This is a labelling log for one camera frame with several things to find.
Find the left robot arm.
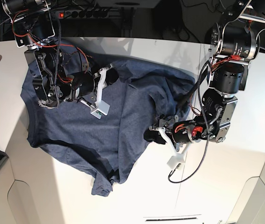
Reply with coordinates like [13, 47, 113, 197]
[144, 0, 265, 146]

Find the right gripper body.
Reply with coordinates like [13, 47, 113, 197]
[69, 67, 111, 105]

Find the blue grey t-shirt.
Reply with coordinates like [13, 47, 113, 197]
[21, 52, 195, 196]

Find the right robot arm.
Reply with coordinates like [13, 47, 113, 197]
[1, 0, 119, 109]

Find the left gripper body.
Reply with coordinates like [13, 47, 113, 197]
[149, 115, 206, 146]

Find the black braided camera cable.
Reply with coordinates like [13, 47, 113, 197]
[167, 60, 211, 184]

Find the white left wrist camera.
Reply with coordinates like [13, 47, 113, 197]
[167, 154, 185, 170]

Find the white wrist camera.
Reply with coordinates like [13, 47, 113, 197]
[91, 101, 110, 119]
[167, 154, 185, 170]

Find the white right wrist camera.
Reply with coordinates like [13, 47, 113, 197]
[91, 101, 110, 119]

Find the black power strip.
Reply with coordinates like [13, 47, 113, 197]
[55, 9, 109, 19]

